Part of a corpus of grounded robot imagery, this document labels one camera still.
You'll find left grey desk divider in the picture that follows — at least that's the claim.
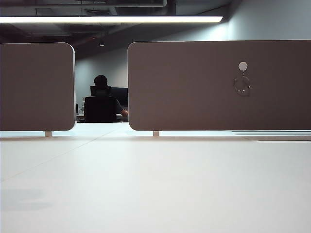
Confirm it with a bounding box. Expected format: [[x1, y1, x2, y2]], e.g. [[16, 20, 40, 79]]
[[0, 42, 76, 132]]

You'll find black office chair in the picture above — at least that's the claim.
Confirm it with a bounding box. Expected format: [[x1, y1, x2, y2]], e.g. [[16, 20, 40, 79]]
[[84, 85, 118, 123]]

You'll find right grey desk divider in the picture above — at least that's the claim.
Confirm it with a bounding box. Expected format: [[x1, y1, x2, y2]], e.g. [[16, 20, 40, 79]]
[[127, 40, 311, 132]]

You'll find seated person in dark shirt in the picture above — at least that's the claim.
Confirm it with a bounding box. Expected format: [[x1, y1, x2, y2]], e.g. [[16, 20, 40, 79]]
[[94, 74, 129, 117]]

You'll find long white ceiling light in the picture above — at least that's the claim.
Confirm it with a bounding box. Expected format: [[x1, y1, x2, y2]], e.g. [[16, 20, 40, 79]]
[[0, 16, 224, 24]]

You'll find grey desk divider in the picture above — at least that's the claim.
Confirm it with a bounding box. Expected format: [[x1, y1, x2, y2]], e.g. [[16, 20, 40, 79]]
[[127, 40, 311, 132], [0, 42, 76, 132]]

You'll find black computer monitor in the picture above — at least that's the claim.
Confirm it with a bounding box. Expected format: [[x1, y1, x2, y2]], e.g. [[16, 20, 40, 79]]
[[109, 87, 129, 107]]

